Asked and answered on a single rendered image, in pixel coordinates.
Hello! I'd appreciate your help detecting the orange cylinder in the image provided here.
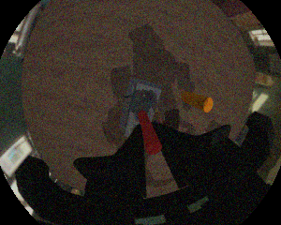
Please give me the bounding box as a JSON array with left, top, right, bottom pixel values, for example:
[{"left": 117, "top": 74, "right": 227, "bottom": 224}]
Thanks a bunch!
[{"left": 182, "top": 91, "right": 213, "bottom": 113}]

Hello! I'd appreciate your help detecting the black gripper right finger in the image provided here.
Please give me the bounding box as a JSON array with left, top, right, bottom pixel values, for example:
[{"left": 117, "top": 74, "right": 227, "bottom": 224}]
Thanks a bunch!
[{"left": 152, "top": 121, "right": 231, "bottom": 188}]

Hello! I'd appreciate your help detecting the red peg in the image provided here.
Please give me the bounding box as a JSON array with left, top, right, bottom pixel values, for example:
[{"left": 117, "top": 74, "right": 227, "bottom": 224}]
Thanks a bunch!
[{"left": 138, "top": 110, "right": 163, "bottom": 155}]

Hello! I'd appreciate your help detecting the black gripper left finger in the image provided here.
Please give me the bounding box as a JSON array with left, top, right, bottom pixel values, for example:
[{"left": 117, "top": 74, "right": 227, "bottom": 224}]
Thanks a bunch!
[{"left": 73, "top": 124, "right": 147, "bottom": 199}]

